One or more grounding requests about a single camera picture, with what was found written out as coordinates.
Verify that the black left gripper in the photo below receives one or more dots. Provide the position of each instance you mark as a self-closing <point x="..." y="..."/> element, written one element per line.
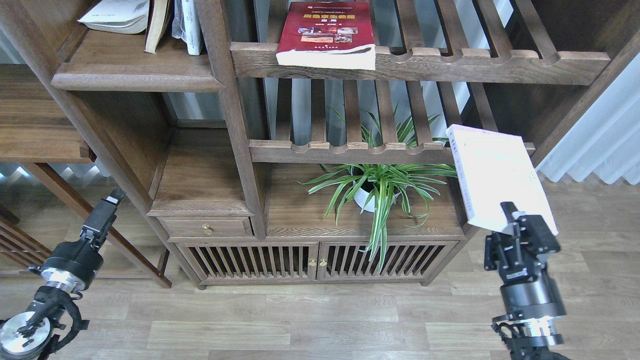
<point x="74" y="265"/>

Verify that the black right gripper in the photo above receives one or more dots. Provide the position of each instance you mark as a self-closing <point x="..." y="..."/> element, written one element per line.
<point x="519" y="254"/>

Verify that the white lavender book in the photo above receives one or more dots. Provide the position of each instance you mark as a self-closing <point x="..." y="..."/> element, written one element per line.
<point x="492" y="168"/>

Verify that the yellow green book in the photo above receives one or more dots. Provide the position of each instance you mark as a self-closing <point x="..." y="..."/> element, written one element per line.
<point x="118" y="16"/>

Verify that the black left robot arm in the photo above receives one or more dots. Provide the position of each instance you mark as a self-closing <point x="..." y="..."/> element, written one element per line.
<point x="53" y="319"/>

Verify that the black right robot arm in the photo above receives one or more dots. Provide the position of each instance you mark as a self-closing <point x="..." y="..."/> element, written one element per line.
<point x="529" y="340"/>

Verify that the brass drawer knob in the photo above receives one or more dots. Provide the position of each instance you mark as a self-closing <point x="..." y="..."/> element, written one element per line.
<point x="207" y="230"/>

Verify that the white curtain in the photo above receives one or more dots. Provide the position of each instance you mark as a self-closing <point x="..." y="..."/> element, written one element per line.
<point x="605" y="140"/>

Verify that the green spider plant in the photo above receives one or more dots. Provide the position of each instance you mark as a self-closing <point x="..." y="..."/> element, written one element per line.
<point x="419" y="177"/>

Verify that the white plant pot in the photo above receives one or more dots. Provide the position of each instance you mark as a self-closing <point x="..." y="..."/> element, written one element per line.
<point x="362" y="201"/>

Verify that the dark wooden bookshelf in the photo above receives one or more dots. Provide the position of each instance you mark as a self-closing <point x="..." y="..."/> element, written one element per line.
<point x="218" y="138"/>

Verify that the tan upright book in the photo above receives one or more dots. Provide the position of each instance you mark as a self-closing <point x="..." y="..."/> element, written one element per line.
<point x="160" y="14"/>

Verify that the red cover book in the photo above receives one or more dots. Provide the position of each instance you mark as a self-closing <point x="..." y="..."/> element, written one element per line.
<point x="328" y="35"/>

